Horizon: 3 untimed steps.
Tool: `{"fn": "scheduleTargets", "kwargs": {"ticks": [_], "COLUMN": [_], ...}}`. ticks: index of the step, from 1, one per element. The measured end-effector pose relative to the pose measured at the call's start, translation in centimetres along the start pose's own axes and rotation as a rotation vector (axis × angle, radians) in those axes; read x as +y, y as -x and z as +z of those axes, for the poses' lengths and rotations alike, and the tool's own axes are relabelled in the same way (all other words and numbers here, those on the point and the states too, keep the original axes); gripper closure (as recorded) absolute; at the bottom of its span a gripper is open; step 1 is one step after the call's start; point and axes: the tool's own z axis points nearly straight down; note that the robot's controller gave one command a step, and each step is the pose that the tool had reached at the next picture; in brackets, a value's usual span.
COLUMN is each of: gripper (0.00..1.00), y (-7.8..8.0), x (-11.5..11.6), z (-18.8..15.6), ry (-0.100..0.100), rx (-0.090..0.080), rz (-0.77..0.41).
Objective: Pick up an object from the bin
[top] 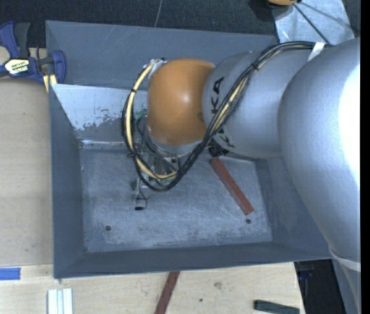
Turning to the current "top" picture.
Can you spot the grey metal bin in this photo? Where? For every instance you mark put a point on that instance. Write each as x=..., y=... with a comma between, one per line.
x=185, y=214

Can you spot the pale wood flat board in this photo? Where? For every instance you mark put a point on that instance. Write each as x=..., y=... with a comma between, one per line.
x=18, y=175

